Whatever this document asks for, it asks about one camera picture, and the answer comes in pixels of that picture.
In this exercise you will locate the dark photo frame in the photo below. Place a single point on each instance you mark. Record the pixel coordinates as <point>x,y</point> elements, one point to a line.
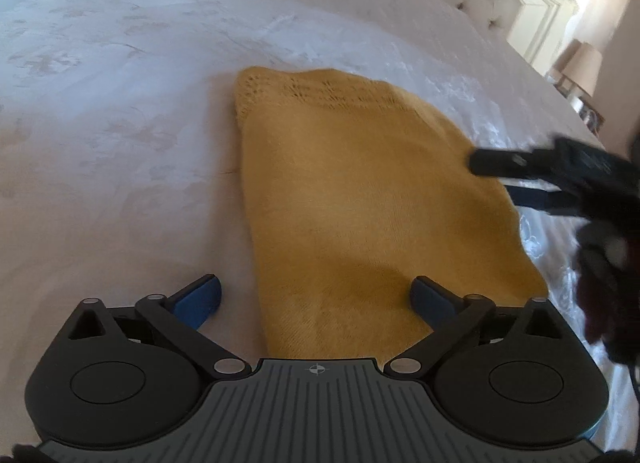
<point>592,118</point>

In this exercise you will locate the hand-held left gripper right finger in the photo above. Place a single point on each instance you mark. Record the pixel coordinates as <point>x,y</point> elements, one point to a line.
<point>430,300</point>

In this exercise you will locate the yellow knit sweater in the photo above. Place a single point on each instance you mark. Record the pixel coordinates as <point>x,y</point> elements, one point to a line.
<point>360,183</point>

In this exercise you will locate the white floral bedspread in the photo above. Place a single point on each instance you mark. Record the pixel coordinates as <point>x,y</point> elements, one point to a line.
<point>125,93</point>

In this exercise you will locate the cream shade table lamp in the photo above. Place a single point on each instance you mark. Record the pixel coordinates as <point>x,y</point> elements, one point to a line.
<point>582,68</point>

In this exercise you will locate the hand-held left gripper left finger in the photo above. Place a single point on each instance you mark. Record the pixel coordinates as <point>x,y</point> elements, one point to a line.
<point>197,299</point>

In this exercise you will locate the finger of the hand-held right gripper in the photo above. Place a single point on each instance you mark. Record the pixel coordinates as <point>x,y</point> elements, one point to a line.
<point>510,161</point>
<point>537,199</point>

